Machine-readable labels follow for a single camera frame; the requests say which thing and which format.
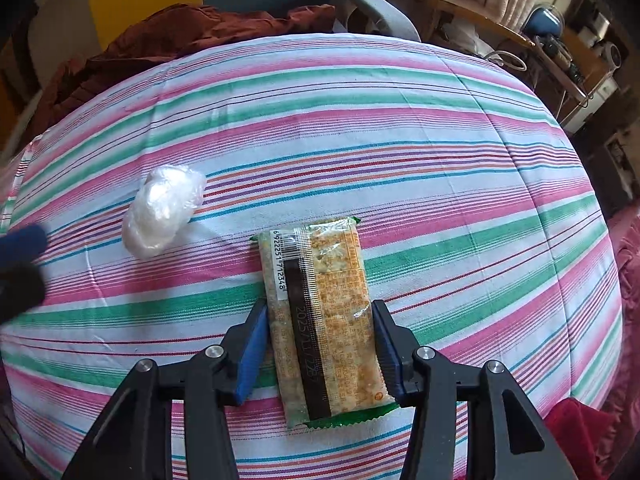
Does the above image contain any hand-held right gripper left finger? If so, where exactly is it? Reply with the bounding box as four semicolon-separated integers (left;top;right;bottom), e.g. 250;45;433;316
60;299;271;480

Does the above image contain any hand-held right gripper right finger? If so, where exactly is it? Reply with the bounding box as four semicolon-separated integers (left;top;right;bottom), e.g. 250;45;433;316
371;299;566;480

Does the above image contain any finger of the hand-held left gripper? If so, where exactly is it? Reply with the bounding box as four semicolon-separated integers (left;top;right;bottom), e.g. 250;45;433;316
0;224;49;272
0;264;47;324

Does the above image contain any green-edged cracker packet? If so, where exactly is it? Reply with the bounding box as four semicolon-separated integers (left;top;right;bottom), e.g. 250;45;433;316
249;215;396;431

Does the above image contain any white plastic wrapped ball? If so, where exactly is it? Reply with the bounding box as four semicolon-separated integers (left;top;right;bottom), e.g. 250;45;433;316
121;164;206;260

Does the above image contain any striped bed sheet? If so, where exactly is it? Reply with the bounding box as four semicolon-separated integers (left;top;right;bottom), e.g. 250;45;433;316
0;35;624;480

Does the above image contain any red cloth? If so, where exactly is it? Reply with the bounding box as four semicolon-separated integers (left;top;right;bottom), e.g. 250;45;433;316
545;397;621;480

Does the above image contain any pink quilt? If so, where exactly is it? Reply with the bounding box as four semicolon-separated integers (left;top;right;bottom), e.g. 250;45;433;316
606;205;640;462

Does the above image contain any maroon cloth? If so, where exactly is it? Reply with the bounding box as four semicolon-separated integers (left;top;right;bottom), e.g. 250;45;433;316
30;4;336;132

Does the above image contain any white plastic bag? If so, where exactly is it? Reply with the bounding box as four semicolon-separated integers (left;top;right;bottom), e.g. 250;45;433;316
440;25;481;56

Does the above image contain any cluttered side table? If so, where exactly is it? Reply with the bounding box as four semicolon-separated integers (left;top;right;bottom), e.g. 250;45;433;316
530;35;624;127

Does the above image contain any wooden desk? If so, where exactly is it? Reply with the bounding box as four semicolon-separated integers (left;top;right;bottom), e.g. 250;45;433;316
360;0;536;49

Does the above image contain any white cable loop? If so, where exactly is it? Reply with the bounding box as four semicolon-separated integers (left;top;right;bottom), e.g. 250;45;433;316
479;50;529;74

